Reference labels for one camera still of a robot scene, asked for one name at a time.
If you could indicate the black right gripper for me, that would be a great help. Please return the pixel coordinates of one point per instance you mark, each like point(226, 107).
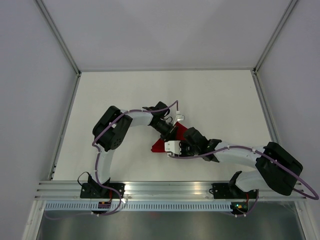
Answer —
point(181, 144)

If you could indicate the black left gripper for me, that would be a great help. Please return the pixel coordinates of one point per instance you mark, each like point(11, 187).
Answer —
point(171, 133)

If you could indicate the red cloth napkin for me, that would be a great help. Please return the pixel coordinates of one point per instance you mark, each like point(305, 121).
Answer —
point(159, 145)

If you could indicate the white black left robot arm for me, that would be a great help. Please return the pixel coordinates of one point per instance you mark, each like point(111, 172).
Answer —
point(109, 133)

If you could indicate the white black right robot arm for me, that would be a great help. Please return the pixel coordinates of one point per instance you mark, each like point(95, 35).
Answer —
point(266, 174)

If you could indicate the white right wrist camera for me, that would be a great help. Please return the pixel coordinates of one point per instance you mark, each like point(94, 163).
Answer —
point(172, 147)

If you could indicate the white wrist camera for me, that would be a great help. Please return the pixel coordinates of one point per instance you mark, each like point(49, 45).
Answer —
point(172, 147)
point(179, 117)

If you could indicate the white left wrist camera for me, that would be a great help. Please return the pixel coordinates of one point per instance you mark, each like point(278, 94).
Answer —
point(179, 117)

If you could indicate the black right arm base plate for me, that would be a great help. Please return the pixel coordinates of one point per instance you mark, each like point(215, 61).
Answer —
point(222, 190)

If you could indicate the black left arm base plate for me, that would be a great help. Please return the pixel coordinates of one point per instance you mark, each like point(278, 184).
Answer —
point(92, 190)

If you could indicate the aluminium enclosure frame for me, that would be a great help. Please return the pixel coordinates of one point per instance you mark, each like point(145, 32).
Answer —
point(68, 192)

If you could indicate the white slotted cable duct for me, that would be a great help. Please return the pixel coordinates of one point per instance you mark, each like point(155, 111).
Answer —
point(145, 206)

